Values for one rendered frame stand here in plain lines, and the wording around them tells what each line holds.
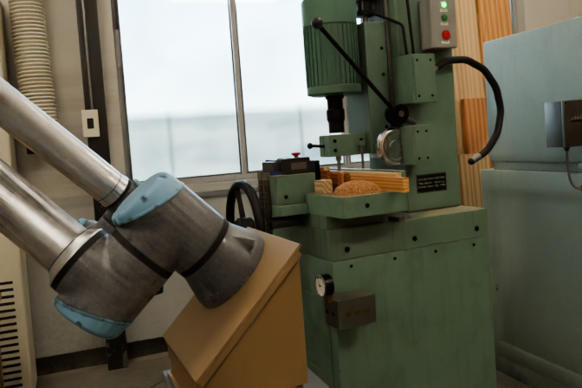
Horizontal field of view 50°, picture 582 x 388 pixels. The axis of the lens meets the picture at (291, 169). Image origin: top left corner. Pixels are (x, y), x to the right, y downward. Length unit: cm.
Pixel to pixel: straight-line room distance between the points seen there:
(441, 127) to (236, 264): 105
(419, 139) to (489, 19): 208
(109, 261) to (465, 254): 118
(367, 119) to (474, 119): 173
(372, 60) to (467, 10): 193
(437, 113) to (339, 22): 45
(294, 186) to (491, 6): 238
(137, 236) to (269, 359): 35
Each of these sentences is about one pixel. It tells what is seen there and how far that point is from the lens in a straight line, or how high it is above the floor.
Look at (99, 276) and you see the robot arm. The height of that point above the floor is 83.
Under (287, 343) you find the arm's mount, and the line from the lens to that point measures 123.
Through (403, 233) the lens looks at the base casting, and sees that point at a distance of 190.
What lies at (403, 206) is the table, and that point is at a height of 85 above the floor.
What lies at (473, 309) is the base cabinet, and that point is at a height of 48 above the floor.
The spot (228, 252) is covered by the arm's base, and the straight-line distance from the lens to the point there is 127.
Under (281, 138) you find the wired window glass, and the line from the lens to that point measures 346.
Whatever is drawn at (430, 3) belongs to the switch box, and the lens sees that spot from 206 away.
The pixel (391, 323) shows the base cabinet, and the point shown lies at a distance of 193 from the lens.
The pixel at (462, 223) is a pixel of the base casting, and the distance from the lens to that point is 203.
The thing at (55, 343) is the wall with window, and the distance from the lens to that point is 333.
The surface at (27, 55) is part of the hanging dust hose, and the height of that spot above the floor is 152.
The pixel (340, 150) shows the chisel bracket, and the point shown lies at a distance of 198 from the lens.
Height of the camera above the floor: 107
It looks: 3 degrees down
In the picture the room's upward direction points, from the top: 4 degrees counter-clockwise
